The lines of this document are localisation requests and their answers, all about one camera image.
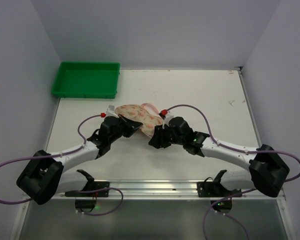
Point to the aluminium front rail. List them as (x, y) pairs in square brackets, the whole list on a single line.
[(149, 189)]

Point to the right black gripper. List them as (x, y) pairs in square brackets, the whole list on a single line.
[(161, 136)]

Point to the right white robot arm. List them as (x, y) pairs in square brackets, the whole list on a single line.
[(260, 168)]

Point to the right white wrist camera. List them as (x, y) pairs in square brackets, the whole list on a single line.
[(166, 115)]

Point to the floral fabric laundry bag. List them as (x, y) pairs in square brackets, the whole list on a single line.
[(146, 113)]

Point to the green plastic tray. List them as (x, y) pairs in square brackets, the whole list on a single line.
[(87, 80)]

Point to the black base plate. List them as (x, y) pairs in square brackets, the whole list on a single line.
[(209, 188), (91, 186)]

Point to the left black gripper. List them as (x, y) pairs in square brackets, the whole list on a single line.
[(125, 125)]

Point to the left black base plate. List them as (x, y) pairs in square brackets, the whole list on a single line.
[(91, 186)]

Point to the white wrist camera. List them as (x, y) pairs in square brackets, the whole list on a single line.
[(110, 112), (166, 115)]

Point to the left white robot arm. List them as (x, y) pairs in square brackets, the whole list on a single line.
[(47, 174)]

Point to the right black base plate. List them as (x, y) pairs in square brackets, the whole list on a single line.
[(209, 188)]

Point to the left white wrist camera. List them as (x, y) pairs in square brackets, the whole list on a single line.
[(110, 112)]

